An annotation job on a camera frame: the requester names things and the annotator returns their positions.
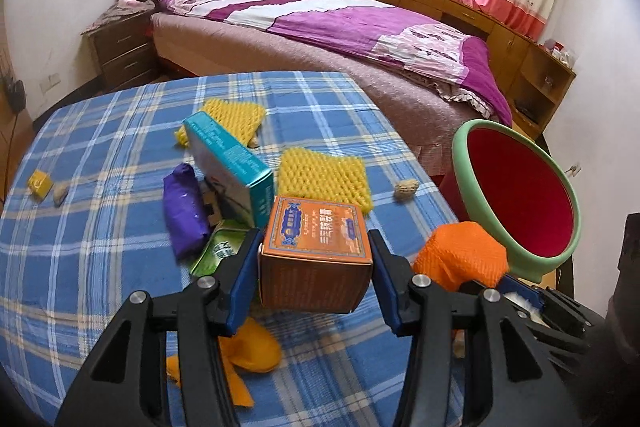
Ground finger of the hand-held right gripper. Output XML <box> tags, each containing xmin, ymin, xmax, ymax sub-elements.
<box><xmin>527</xmin><ymin>329</ymin><xmax>591</xmax><ymax>375</ymax></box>
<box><xmin>457</xmin><ymin>274</ymin><xmax>593</xmax><ymax>339</ymax></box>

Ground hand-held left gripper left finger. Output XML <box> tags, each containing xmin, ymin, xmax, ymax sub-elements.
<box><xmin>55</xmin><ymin>227</ymin><xmax>266</xmax><ymax>427</ymax></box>

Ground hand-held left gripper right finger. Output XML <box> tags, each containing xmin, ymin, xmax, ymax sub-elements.
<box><xmin>367</xmin><ymin>229</ymin><xmax>583</xmax><ymax>427</ymax></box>

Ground orange cardboard box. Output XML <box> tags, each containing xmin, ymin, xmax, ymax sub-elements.
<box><xmin>257</xmin><ymin>196</ymin><xmax>375</xmax><ymax>314</ymax></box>

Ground orange foam net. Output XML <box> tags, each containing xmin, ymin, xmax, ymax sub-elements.
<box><xmin>412</xmin><ymin>222</ymin><xmax>510</xmax><ymax>293</ymax></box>

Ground purple plastic packet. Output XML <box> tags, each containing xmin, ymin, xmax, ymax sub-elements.
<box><xmin>163</xmin><ymin>163</ymin><xmax>212</xmax><ymax>259</ymax></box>

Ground red bin with green rim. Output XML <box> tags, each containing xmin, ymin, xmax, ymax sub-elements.
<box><xmin>442</xmin><ymin>119</ymin><xmax>583</xmax><ymax>283</ymax></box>

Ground green plastic packet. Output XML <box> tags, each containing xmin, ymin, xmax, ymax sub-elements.
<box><xmin>189</xmin><ymin>219</ymin><xmax>251</xmax><ymax>280</ymax></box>

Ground orange peel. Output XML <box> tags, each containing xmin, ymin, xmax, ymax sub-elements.
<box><xmin>166</xmin><ymin>319</ymin><xmax>283</xmax><ymax>408</ymax></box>

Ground walnut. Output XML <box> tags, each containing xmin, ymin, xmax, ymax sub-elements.
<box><xmin>393</xmin><ymin>178</ymin><xmax>418</xmax><ymax>201</ymax></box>

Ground yellow foam net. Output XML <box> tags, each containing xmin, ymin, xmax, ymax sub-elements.
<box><xmin>174</xmin><ymin>98</ymin><xmax>267</xmax><ymax>151</ymax></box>
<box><xmin>276</xmin><ymin>148</ymin><xmax>375</xmax><ymax>214</ymax></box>

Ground teal cardboard box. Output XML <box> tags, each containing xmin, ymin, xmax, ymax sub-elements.
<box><xmin>182</xmin><ymin>111</ymin><xmax>276</xmax><ymax>230</ymax></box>

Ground blue plaid tablecloth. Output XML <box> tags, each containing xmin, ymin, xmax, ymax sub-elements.
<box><xmin>0</xmin><ymin>71</ymin><xmax>471</xmax><ymax>427</ymax></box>

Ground bed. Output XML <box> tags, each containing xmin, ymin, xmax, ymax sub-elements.
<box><xmin>150</xmin><ymin>0</ymin><xmax>513</xmax><ymax>178</ymax></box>

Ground containers on cabinet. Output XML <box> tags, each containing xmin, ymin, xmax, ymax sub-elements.
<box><xmin>545</xmin><ymin>39</ymin><xmax>576</xmax><ymax>68</ymax></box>

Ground small yellow box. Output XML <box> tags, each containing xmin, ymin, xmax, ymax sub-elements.
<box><xmin>27</xmin><ymin>169</ymin><xmax>54</xmax><ymax>200</ymax></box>

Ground long wooden cabinet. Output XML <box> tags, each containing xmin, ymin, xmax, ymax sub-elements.
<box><xmin>320</xmin><ymin>0</ymin><xmax>578</xmax><ymax>140</ymax></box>

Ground wooden nightstand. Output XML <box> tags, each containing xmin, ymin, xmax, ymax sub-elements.
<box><xmin>81</xmin><ymin>0</ymin><xmax>161</xmax><ymax>95</ymax></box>

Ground purple floral quilt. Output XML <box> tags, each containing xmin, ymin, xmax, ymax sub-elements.
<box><xmin>150</xmin><ymin>0</ymin><xmax>513</xmax><ymax>128</ymax></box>

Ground wooden side table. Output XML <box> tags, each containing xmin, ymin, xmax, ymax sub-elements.
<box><xmin>0</xmin><ymin>104</ymin><xmax>33</xmax><ymax>202</ymax></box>

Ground pink cloth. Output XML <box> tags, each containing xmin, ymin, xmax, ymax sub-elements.
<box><xmin>82</xmin><ymin>0</ymin><xmax>156</xmax><ymax>32</ymax></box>

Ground black plug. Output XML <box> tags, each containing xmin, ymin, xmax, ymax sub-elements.
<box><xmin>2</xmin><ymin>77</ymin><xmax>26</xmax><ymax>112</ymax></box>

